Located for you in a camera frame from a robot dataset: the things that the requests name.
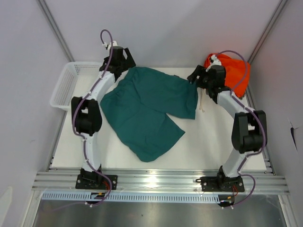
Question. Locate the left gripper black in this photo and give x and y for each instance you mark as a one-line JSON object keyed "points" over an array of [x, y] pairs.
{"points": [[129, 63]]}

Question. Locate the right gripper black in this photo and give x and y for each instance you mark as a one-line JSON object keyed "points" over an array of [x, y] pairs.
{"points": [[200, 71]]}

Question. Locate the teal green shorts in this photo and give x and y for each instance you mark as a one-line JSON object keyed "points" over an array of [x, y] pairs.
{"points": [[138, 110]]}

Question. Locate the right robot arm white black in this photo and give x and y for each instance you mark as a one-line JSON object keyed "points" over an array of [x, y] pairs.
{"points": [[249, 131]]}

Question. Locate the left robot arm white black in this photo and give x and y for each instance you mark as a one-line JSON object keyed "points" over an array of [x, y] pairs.
{"points": [[85, 110]]}

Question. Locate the orange folded shorts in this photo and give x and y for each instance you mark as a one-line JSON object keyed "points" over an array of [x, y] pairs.
{"points": [[237, 72]]}

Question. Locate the white plastic basket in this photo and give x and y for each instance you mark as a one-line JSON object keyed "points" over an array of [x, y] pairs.
{"points": [[75, 79]]}

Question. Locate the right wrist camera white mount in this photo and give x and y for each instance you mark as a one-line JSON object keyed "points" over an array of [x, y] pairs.
{"points": [[214, 61]]}

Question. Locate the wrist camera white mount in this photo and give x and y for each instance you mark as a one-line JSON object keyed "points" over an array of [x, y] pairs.
{"points": [[214, 61], [108, 46]]}

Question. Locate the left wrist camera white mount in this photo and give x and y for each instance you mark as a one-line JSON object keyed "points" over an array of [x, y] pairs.
{"points": [[108, 46]]}

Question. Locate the left aluminium frame post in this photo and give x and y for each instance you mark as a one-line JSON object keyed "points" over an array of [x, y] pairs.
{"points": [[55, 29]]}

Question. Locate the aluminium frame post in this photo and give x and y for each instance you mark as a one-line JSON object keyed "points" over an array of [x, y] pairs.
{"points": [[268, 29], [55, 29]]}

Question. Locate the right aluminium frame post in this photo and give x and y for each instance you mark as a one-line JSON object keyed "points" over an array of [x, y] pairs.
{"points": [[268, 29]]}

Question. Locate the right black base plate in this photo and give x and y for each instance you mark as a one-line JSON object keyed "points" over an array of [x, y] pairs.
{"points": [[216, 184]]}

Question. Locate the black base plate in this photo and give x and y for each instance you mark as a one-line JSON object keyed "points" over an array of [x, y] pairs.
{"points": [[216, 184], [98, 184]]}

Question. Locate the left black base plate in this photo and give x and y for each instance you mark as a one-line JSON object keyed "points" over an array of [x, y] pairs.
{"points": [[98, 184]]}

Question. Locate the aluminium mounting rail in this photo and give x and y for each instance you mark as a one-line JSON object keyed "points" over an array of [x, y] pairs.
{"points": [[158, 181]]}

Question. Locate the white slotted cable duct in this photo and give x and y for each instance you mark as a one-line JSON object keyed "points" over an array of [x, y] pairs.
{"points": [[132, 197]]}

